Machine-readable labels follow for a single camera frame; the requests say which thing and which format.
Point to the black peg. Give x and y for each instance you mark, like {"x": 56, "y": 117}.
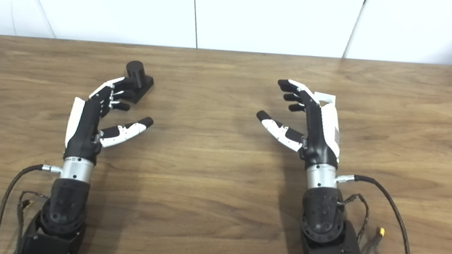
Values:
{"x": 140, "y": 71}

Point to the white square piece with hole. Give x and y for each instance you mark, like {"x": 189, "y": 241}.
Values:
{"x": 329, "y": 98}

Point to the white and black right hand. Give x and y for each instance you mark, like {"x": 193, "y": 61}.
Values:
{"x": 318, "y": 136}

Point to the white and black left hand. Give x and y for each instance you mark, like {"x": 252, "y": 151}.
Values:
{"x": 84, "y": 132}

